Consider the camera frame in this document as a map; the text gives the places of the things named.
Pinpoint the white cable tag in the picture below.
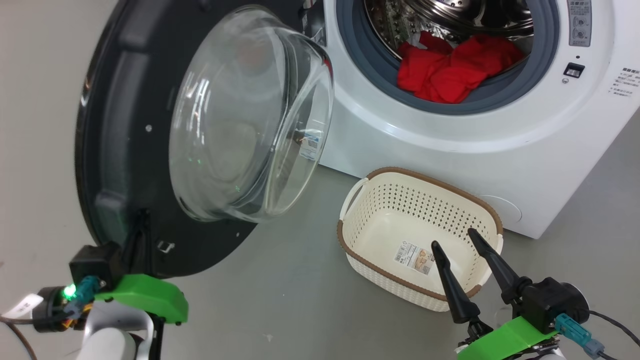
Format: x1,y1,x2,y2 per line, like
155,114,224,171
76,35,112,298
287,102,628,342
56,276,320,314
1,293,45,319

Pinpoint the cream basket with brown rim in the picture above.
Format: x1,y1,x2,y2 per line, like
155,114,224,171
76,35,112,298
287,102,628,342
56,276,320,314
336,166,504,313

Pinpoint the camera cable teal plug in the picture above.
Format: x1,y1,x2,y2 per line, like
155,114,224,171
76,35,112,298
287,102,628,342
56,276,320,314
0,275,103,360
554,310,640,360

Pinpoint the round white filter cover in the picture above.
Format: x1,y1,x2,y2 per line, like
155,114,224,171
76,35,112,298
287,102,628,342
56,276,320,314
475,195,523,236

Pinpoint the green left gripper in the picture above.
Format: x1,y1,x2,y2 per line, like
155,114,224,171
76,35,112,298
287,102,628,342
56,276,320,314
94,209,190,326

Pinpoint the printed product label sticker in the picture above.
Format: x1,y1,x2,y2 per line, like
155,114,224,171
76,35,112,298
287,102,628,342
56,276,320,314
394,241,435,276

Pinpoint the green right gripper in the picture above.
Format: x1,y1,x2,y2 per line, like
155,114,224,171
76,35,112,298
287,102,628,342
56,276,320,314
431,228,560,360

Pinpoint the grey instruction warning sticker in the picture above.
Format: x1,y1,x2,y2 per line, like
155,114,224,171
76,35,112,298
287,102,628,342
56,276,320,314
568,0,593,48

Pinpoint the black round glass washer door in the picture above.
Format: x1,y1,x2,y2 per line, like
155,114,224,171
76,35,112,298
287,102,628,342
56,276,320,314
75,0,335,279

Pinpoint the right camera cable teal plug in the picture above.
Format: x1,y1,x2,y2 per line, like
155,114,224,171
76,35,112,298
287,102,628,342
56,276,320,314
554,310,640,360

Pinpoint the left camera cable teal plug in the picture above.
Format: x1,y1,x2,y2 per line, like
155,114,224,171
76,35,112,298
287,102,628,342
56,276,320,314
0,275,103,360

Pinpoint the red garment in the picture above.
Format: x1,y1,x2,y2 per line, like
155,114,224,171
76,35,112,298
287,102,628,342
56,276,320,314
396,31,526,105

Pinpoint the steel washing machine drum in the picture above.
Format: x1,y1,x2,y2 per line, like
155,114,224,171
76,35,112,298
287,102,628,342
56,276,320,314
364,0,535,51

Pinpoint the blue energy label sticker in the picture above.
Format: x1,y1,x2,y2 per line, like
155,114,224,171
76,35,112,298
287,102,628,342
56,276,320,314
299,129,323,161

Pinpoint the grey rubber door gasket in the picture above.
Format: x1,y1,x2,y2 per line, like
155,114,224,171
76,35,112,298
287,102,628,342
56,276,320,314
336,0,561,116

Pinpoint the white front-load washing machine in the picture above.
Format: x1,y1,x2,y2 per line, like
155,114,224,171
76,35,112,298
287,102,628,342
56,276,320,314
300,0,640,240

